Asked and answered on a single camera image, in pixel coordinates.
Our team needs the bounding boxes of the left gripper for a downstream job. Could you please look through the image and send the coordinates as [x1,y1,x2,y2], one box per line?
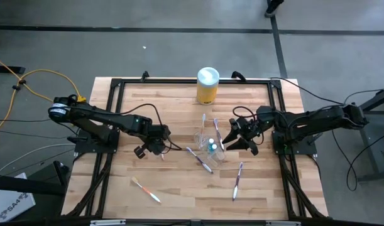
[133,124,172,159]

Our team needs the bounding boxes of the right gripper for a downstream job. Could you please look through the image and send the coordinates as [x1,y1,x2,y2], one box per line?
[222,117,262,157]

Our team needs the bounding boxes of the purple white toothbrush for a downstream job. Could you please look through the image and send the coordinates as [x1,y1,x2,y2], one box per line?
[213,117,226,153]
[185,146,214,175]
[231,161,244,202]

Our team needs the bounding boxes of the orange toothbrush yellow bristles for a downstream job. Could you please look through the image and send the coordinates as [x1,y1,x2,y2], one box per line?
[131,176,162,204]

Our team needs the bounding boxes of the clear plastic cup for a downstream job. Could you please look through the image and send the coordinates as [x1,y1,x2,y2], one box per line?
[193,131,227,169]

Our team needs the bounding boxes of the yellow wipes canister white lid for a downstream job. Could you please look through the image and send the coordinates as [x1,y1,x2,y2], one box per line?
[196,66,220,105]

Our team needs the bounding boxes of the black stand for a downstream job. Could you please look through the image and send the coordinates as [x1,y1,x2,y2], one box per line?
[0,160,70,197]

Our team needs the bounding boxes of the person's foot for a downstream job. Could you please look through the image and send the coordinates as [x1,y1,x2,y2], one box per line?
[263,0,285,19]

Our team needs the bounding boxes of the dark grey side table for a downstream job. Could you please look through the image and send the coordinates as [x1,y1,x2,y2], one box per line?
[336,85,384,183]

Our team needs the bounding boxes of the white printed box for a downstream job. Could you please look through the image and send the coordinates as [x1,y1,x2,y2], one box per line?
[0,172,36,223]

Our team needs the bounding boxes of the black flat bar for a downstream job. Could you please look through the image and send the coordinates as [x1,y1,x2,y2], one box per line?
[0,65,26,75]

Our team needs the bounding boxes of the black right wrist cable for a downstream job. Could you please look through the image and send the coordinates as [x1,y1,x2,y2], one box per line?
[231,105,258,119]

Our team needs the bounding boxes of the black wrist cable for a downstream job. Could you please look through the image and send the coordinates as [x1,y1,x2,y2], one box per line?
[118,102,184,151]
[231,105,258,119]

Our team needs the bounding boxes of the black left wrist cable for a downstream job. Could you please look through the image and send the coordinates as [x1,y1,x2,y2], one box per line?
[118,102,184,151]

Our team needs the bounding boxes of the silver aluminium bracket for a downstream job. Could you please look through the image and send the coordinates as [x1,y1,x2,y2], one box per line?
[89,219,126,226]
[265,220,301,226]

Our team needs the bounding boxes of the yellow extension cable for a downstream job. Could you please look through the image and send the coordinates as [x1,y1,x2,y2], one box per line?
[0,55,87,139]

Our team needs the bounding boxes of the white floor cable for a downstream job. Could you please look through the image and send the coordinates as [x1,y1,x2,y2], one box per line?
[0,143,76,175]

